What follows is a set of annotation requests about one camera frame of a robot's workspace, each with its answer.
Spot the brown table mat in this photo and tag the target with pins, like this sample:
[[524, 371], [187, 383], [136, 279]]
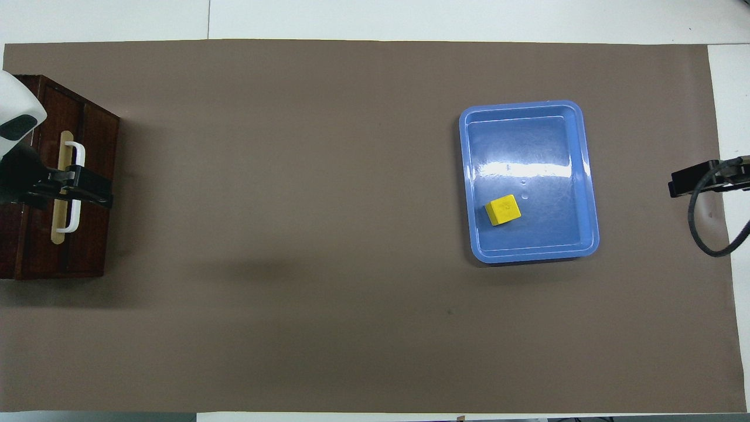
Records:
[[322, 234]]

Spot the yellow cube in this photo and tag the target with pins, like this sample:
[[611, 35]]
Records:
[[504, 210]]

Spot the dark wooden cabinet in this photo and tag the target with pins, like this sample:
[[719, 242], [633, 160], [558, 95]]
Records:
[[96, 193]]

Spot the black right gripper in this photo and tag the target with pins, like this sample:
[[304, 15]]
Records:
[[735, 170]]

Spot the blue plastic tray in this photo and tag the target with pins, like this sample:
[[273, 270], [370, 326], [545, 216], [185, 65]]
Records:
[[539, 152]]

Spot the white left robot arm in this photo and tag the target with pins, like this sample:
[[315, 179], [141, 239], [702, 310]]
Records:
[[17, 105]]

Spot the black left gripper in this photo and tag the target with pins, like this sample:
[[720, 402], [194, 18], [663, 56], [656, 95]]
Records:
[[17, 176]]

